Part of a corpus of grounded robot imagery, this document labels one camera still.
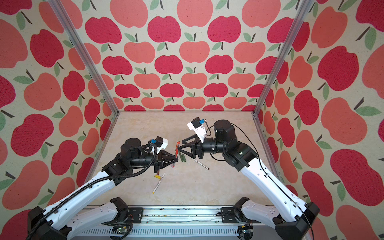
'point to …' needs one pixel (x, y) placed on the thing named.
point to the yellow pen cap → (157, 176)
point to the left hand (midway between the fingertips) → (178, 161)
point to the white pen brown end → (208, 168)
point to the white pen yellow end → (154, 191)
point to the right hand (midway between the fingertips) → (185, 144)
